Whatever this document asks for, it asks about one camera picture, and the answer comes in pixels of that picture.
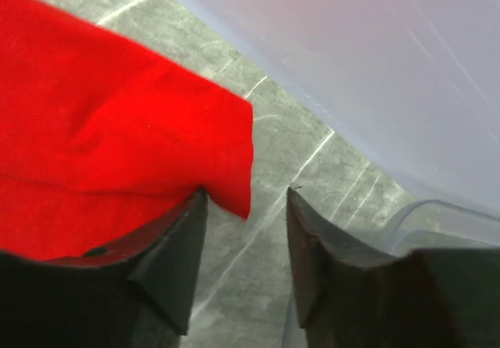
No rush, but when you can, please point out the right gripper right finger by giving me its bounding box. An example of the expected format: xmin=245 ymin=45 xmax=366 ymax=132
xmin=286 ymin=186 xmax=500 ymax=348

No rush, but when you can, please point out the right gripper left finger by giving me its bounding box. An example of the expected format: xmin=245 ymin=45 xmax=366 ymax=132
xmin=1 ymin=190 xmax=208 ymax=347

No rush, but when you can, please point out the red t shirt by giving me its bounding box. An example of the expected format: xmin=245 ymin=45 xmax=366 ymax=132
xmin=1 ymin=0 xmax=254 ymax=260

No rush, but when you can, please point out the clear plastic bin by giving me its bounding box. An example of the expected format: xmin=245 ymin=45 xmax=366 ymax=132
xmin=283 ymin=199 xmax=500 ymax=348

